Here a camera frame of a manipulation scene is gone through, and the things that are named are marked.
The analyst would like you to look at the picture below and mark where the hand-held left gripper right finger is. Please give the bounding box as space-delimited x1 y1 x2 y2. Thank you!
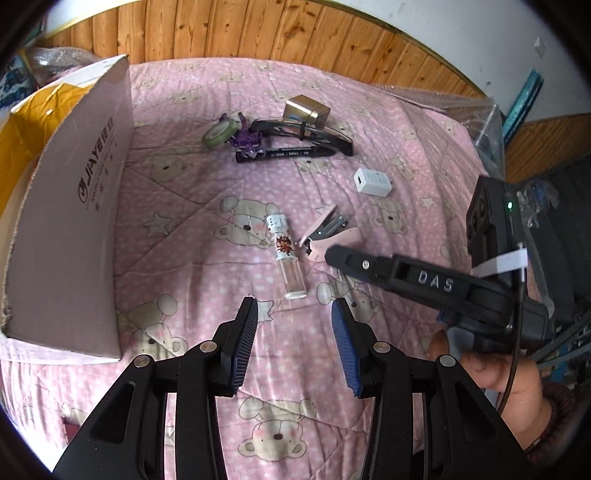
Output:
331 298 536 480

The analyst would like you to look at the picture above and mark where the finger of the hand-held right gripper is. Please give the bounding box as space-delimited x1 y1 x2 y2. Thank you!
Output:
325 246 402 289

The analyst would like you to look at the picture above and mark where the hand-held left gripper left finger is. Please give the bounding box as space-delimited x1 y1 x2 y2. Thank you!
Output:
53 296 259 480

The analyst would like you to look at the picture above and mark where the pink stapler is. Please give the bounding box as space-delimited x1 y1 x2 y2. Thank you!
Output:
299 205 363 263

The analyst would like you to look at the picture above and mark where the small clear glass bottle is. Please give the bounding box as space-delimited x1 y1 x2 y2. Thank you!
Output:
268 215 309 300

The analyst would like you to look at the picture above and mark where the white charger plug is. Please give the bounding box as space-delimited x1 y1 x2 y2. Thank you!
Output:
353 168 396 197

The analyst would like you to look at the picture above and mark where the purple plastic figurine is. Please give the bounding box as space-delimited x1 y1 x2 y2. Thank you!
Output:
221 112 267 160

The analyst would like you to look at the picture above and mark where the green tape roll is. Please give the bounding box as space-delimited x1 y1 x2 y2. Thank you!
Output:
202 117 241 149

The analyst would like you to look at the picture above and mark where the cardboard box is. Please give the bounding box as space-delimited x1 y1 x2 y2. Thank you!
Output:
0 54 136 361

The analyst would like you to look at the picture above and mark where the person's right forearm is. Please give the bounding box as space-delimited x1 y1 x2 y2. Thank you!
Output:
525 382 589 468

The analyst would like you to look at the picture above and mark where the person's right hand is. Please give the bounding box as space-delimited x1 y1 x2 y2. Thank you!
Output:
429 330 552 452

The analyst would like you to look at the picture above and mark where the black marker pen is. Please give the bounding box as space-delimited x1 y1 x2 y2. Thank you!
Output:
235 145 338 164

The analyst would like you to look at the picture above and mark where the small tan box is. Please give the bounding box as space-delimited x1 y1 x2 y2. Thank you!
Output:
283 95 332 126

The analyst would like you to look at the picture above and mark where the clear bubble wrap sheet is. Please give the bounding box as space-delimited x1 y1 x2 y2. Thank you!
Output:
383 85 509 178
23 45 103 75

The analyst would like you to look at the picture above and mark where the blue plastic strip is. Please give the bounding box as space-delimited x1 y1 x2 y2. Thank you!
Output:
501 69 546 145

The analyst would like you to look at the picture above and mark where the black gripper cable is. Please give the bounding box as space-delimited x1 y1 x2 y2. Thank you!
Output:
498 268 528 418

